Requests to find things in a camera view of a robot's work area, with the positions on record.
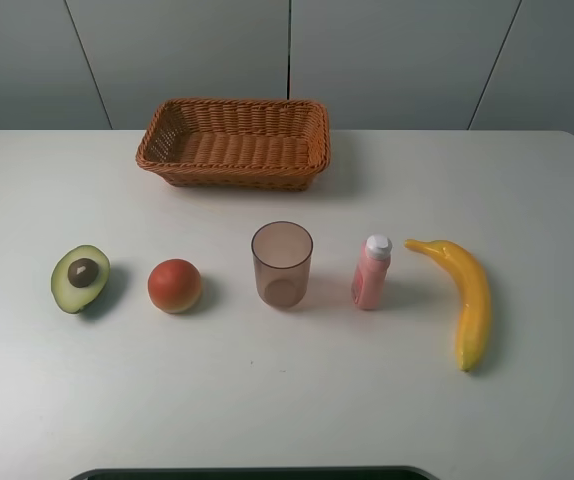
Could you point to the yellow banana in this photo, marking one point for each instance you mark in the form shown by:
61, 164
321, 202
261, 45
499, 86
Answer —
469, 276

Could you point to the brown wicker basket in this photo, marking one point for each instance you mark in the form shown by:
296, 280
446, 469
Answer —
262, 144

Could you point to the halved avocado with pit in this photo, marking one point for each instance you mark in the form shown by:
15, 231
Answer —
79, 277

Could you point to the pink bottle white cap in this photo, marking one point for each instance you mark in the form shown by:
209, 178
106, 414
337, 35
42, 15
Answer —
370, 274

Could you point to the red orange tomato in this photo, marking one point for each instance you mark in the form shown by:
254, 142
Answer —
174, 286

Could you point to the black tray edge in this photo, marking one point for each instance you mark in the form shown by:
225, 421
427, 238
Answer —
257, 473

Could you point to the translucent brown plastic cup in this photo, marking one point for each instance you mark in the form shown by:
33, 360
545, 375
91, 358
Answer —
282, 252

